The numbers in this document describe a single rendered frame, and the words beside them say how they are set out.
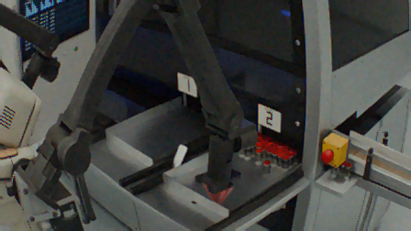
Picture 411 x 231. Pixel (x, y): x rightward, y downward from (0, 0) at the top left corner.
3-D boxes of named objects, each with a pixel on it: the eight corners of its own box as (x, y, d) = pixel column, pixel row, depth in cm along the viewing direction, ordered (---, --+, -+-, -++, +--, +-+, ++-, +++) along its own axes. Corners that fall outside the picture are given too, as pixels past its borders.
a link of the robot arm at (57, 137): (35, 155, 97) (45, 166, 93) (57, 116, 99) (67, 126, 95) (59, 175, 103) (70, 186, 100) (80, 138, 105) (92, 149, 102)
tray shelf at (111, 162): (172, 105, 202) (172, 101, 201) (323, 172, 156) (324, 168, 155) (72, 151, 173) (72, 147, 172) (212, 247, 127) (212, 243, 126)
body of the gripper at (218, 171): (241, 180, 138) (245, 154, 135) (212, 192, 131) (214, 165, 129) (224, 171, 142) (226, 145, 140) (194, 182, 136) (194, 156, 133)
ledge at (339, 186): (337, 166, 158) (338, 161, 157) (362, 178, 149) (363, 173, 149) (314, 186, 150) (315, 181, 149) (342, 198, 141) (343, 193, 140)
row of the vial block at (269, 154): (248, 150, 168) (248, 137, 166) (290, 170, 156) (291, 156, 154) (242, 153, 167) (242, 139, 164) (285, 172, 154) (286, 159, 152)
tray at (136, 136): (181, 104, 198) (181, 95, 196) (236, 128, 181) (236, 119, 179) (106, 138, 177) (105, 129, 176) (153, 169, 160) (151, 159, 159)
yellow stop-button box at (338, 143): (332, 150, 148) (335, 129, 145) (348, 158, 143) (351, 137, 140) (319, 161, 144) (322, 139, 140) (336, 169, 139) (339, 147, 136)
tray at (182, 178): (249, 140, 174) (249, 130, 172) (308, 167, 156) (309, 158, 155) (163, 182, 153) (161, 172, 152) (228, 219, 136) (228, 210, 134)
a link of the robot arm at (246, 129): (205, 104, 131) (232, 116, 126) (239, 93, 139) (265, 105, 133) (201, 150, 136) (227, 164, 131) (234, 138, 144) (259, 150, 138)
